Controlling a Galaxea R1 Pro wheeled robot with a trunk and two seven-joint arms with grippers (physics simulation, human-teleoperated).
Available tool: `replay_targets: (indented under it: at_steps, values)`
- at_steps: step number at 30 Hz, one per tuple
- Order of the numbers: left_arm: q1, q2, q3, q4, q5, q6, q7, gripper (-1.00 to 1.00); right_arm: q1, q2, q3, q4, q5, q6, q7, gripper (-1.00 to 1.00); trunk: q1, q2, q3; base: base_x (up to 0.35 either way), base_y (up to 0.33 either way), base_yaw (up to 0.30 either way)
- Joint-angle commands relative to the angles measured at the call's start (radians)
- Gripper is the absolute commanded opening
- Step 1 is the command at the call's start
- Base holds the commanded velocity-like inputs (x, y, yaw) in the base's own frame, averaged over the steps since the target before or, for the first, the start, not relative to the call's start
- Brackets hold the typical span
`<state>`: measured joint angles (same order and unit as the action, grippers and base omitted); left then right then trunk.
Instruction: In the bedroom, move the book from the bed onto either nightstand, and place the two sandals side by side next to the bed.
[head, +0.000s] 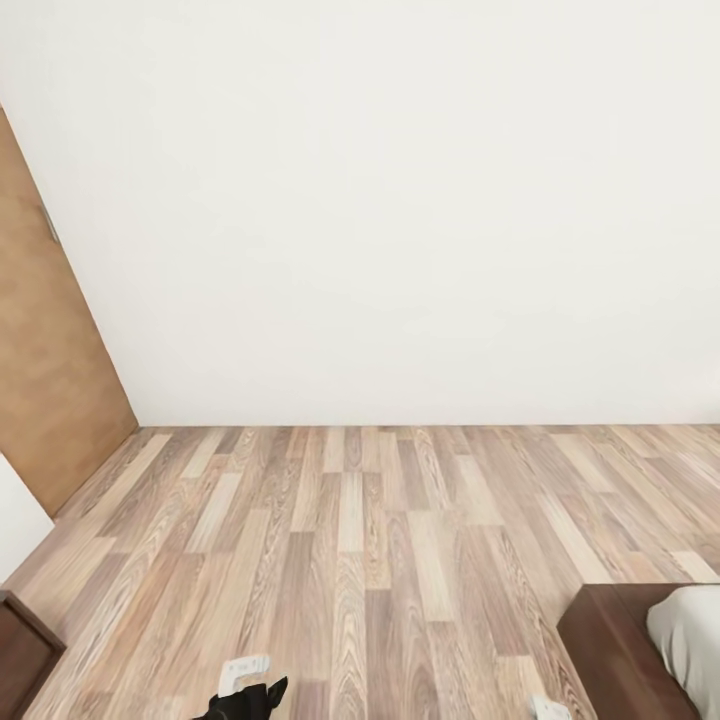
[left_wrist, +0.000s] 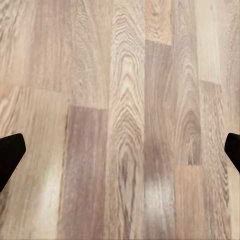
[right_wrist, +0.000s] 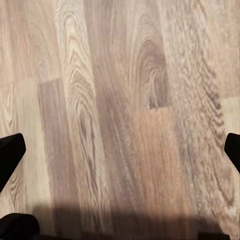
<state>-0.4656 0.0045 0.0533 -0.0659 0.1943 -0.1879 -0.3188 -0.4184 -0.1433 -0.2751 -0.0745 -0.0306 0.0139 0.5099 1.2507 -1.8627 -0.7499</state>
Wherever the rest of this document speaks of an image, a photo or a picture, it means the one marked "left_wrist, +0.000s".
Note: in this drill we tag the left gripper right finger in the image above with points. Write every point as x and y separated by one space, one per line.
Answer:
232 148

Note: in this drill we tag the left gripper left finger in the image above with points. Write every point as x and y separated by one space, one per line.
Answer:
12 149

